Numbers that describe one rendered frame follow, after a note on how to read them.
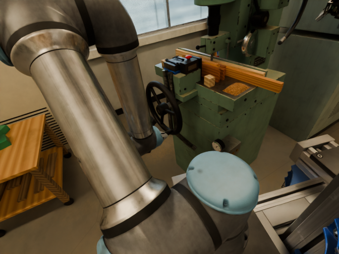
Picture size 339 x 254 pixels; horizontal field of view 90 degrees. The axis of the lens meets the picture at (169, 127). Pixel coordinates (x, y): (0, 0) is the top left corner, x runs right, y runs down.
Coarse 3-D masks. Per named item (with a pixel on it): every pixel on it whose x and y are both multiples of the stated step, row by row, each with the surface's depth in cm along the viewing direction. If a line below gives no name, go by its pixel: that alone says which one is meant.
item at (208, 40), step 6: (204, 36) 82; (210, 36) 80; (216, 36) 79; (222, 36) 81; (228, 36) 83; (204, 42) 81; (210, 42) 79; (216, 42) 80; (222, 42) 83; (204, 48) 83; (210, 48) 80; (216, 48) 82; (222, 48) 85
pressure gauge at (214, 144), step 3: (213, 141) 82; (216, 141) 81; (219, 141) 81; (213, 144) 83; (216, 144) 81; (219, 144) 80; (222, 144) 80; (213, 147) 85; (216, 147) 82; (219, 147) 80; (222, 147) 80; (216, 150) 84; (219, 150) 82
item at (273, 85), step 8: (184, 56) 104; (232, 72) 81; (240, 72) 78; (248, 72) 77; (240, 80) 80; (248, 80) 76; (256, 80) 73; (264, 80) 70; (272, 80) 69; (264, 88) 72; (272, 88) 69; (280, 88) 67
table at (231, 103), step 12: (156, 72) 109; (216, 84) 80; (228, 84) 78; (180, 96) 81; (192, 96) 83; (204, 96) 82; (216, 96) 75; (228, 96) 71; (240, 96) 70; (252, 96) 76; (228, 108) 73
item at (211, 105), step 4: (196, 96) 87; (200, 96) 84; (196, 100) 88; (200, 100) 86; (204, 100) 83; (208, 100) 81; (204, 104) 85; (208, 104) 82; (212, 104) 80; (216, 104) 78; (212, 108) 81; (216, 108) 79; (220, 108) 79
